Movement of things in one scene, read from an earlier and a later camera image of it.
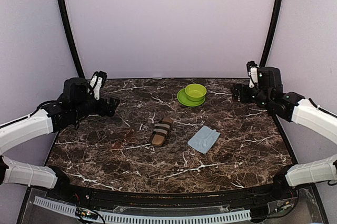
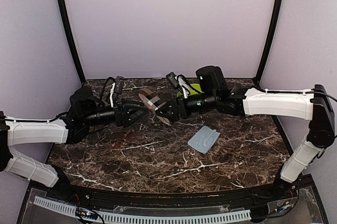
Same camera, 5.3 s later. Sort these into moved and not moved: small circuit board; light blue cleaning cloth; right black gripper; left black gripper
Moved: left black gripper; right black gripper
Not moved: small circuit board; light blue cleaning cloth
